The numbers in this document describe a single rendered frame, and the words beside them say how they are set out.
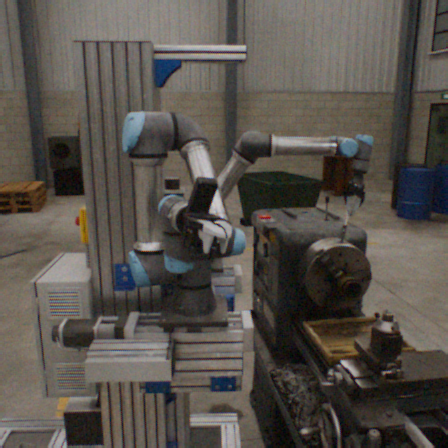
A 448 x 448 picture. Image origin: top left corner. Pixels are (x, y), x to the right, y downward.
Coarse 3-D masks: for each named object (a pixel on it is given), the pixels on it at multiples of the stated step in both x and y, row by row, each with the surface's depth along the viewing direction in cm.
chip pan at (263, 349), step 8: (256, 320) 276; (256, 328) 266; (256, 336) 256; (264, 336) 256; (256, 344) 247; (264, 344) 247; (264, 352) 239; (272, 352) 239; (264, 360) 231; (272, 360) 231; (280, 360) 231; (272, 368) 224
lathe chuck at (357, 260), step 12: (336, 240) 202; (312, 252) 199; (336, 252) 195; (348, 252) 196; (360, 252) 197; (312, 264) 194; (348, 264) 197; (360, 264) 198; (300, 276) 203; (312, 276) 196; (324, 276) 196; (312, 288) 197; (324, 288) 198; (324, 300) 199; (348, 300) 201
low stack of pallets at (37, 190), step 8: (8, 184) 889; (16, 184) 893; (24, 184) 893; (32, 184) 889; (40, 184) 894; (0, 192) 814; (8, 192) 818; (16, 192) 882; (24, 192) 880; (32, 192) 828; (40, 192) 876; (0, 200) 816; (8, 200) 819; (16, 200) 826; (24, 200) 826; (32, 200) 829; (40, 200) 873; (0, 208) 819; (8, 208) 822; (16, 208) 828; (40, 208) 863
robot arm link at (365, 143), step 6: (354, 138) 193; (360, 138) 191; (366, 138) 190; (372, 138) 191; (360, 144) 191; (366, 144) 190; (372, 144) 191; (360, 150) 191; (366, 150) 191; (354, 156) 194; (360, 156) 192; (366, 156) 191
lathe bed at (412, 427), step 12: (312, 312) 213; (336, 312) 218; (348, 312) 217; (360, 312) 213; (300, 324) 206; (300, 336) 205; (300, 348) 208; (312, 348) 194; (312, 360) 193; (324, 360) 176; (324, 372) 177; (408, 420) 137; (420, 420) 141; (432, 420) 141; (444, 420) 139; (408, 432) 132; (420, 432) 132; (432, 432) 139; (444, 432) 136; (396, 444) 128; (408, 444) 131; (420, 444) 127; (444, 444) 137
